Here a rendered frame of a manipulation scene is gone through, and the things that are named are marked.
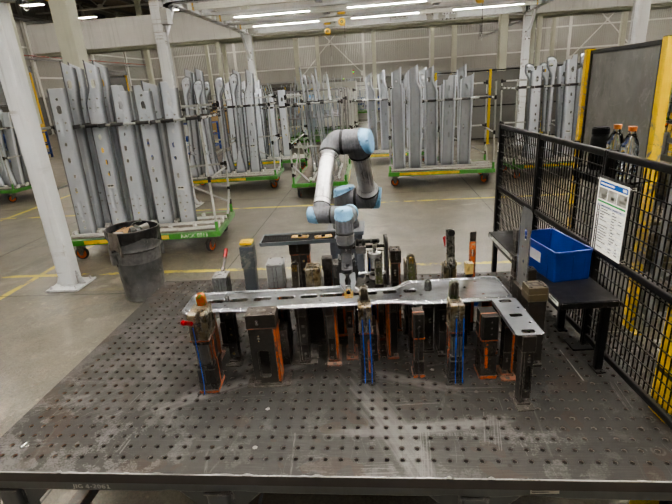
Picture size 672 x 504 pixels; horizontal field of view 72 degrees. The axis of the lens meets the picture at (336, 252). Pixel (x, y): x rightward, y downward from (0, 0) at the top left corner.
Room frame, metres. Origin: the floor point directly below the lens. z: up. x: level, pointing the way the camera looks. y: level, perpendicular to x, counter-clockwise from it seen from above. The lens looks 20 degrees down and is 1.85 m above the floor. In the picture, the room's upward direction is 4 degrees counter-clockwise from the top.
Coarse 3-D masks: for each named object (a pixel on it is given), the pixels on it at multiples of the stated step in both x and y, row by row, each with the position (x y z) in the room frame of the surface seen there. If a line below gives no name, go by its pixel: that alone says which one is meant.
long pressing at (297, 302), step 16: (288, 288) 1.90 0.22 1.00; (304, 288) 1.89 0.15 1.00; (320, 288) 1.89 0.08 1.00; (336, 288) 1.87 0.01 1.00; (368, 288) 1.84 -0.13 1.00; (384, 288) 1.83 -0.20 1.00; (400, 288) 1.83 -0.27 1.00; (416, 288) 1.82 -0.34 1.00; (432, 288) 1.80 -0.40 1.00; (464, 288) 1.78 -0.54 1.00; (480, 288) 1.77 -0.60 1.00; (496, 288) 1.76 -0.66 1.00; (192, 304) 1.81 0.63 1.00; (224, 304) 1.79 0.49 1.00; (240, 304) 1.78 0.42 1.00; (256, 304) 1.77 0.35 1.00; (272, 304) 1.76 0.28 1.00; (288, 304) 1.75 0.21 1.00; (304, 304) 1.74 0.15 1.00; (320, 304) 1.73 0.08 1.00; (336, 304) 1.72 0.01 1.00; (352, 304) 1.71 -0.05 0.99; (416, 304) 1.68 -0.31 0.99; (432, 304) 1.68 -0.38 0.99
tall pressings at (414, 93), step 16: (400, 80) 8.92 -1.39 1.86; (416, 80) 8.66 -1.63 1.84; (432, 80) 8.84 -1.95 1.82; (448, 80) 8.83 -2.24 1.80; (464, 80) 8.80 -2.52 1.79; (400, 96) 8.73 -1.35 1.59; (416, 96) 8.68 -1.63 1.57; (432, 96) 8.87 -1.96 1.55; (448, 96) 8.80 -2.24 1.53; (464, 96) 8.78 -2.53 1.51; (400, 112) 8.72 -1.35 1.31; (416, 112) 8.68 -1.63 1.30; (432, 112) 8.86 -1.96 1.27; (448, 112) 9.06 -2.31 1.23; (464, 112) 8.78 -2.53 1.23; (400, 128) 8.71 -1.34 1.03; (416, 128) 8.65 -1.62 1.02; (432, 128) 8.84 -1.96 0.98; (448, 128) 8.79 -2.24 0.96; (464, 128) 8.76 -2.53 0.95; (400, 144) 8.69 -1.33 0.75; (416, 144) 8.64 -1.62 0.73; (432, 144) 8.81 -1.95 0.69; (448, 144) 8.77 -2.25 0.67; (464, 144) 8.73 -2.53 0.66; (400, 160) 8.67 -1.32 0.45; (416, 160) 8.62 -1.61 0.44; (432, 160) 8.80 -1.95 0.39; (448, 160) 8.75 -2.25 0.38; (464, 160) 8.71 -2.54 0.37
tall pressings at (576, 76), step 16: (528, 64) 9.14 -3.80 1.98; (544, 64) 9.08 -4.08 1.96; (576, 64) 8.79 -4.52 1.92; (528, 80) 9.13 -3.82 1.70; (544, 80) 9.10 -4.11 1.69; (560, 80) 9.01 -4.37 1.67; (576, 80) 9.05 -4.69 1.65; (528, 96) 9.09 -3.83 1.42; (544, 96) 9.05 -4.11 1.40; (560, 96) 8.97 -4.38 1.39; (576, 96) 9.00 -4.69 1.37; (528, 112) 8.83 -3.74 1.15; (544, 112) 9.01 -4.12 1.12; (560, 112) 8.95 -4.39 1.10; (576, 112) 8.93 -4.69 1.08; (528, 128) 8.79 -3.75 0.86; (544, 128) 8.98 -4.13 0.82; (560, 128) 8.92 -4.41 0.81; (528, 144) 8.74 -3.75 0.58; (544, 144) 8.77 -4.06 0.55
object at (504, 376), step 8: (504, 328) 1.57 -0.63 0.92; (504, 336) 1.57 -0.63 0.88; (512, 336) 1.57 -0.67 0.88; (504, 344) 1.57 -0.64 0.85; (512, 344) 1.57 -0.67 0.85; (504, 352) 1.57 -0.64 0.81; (512, 352) 1.57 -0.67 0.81; (504, 360) 1.57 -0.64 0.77; (512, 360) 1.57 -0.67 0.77; (496, 368) 1.62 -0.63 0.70; (504, 368) 1.57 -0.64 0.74; (512, 368) 1.57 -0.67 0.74; (504, 376) 1.56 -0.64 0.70; (512, 376) 1.56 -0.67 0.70
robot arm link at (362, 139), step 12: (348, 132) 2.17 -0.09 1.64; (360, 132) 2.15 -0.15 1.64; (348, 144) 2.15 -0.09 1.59; (360, 144) 2.13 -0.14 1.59; (372, 144) 2.19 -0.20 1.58; (348, 156) 2.24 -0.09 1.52; (360, 156) 2.17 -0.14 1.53; (360, 168) 2.25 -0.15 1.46; (360, 180) 2.31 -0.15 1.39; (372, 180) 2.33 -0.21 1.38; (360, 192) 2.38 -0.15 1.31; (372, 192) 2.37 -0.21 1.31; (360, 204) 2.41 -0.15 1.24; (372, 204) 2.39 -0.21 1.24
